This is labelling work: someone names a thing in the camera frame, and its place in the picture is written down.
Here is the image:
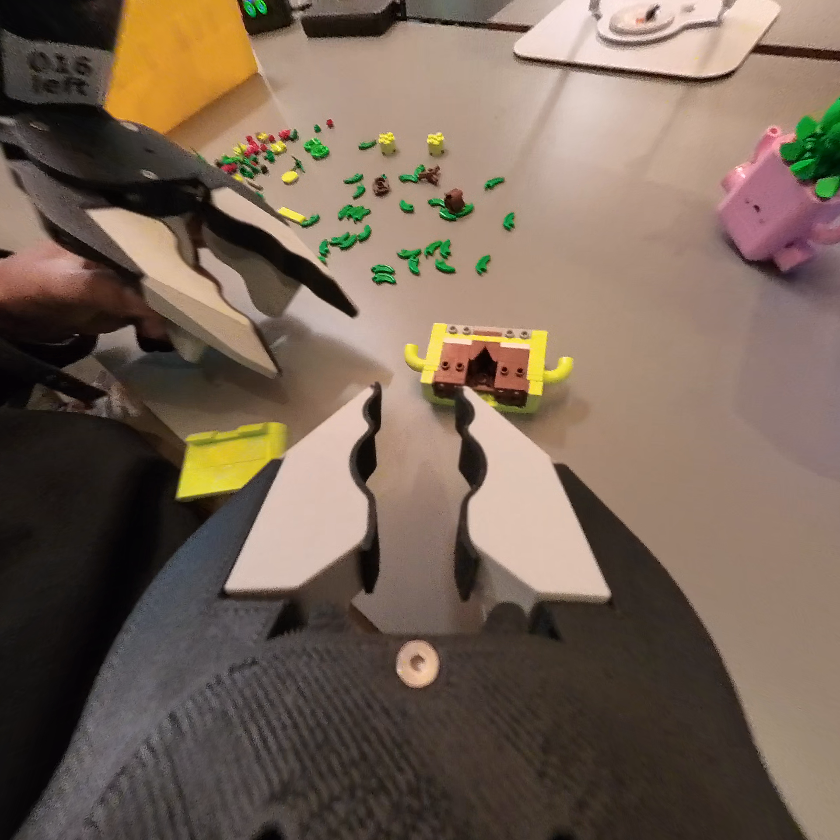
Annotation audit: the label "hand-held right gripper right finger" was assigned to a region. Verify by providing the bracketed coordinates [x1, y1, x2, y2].
[453, 387, 613, 623]

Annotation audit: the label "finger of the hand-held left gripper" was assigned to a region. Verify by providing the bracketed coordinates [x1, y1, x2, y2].
[85, 206, 283, 382]
[196, 185, 360, 320]

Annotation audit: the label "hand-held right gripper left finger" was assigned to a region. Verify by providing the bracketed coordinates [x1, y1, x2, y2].
[224, 382, 384, 618]

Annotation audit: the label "medium lime smooth tile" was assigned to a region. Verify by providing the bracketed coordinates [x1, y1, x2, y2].
[176, 462, 265, 504]

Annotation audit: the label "large lime smooth tile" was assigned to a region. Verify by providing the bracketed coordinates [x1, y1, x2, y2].
[184, 443, 287, 475]

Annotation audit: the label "large lime brick assembly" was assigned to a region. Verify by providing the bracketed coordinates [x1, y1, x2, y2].
[403, 322, 575, 419]

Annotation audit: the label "person's left hand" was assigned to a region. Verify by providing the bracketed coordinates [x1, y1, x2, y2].
[0, 241, 173, 352]

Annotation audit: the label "scattered green leaf pieces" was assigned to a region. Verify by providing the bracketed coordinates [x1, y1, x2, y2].
[318, 174, 517, 287]

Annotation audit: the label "pile of small plant pieces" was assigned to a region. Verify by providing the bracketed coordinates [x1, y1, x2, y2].
[215, 118, 337, 193]

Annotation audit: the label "yellow storage bin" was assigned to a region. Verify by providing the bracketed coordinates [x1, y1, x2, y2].
[105, 0, 259, 136]

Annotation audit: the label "person's dark clothing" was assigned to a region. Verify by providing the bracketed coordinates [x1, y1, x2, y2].
[0, 407, 206, 840]

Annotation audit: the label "black flat device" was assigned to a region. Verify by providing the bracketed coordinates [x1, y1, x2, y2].
[301, 0, 405, 39]

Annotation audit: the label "pale rounded board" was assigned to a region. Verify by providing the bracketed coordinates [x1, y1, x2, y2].
[514, 0, 782, 81]

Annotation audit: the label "pink toy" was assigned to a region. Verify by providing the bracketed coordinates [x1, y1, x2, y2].
[717, 97, 840, 273]

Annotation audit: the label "white book stand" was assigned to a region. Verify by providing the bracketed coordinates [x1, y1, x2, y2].
[589, 0, 733, 46]

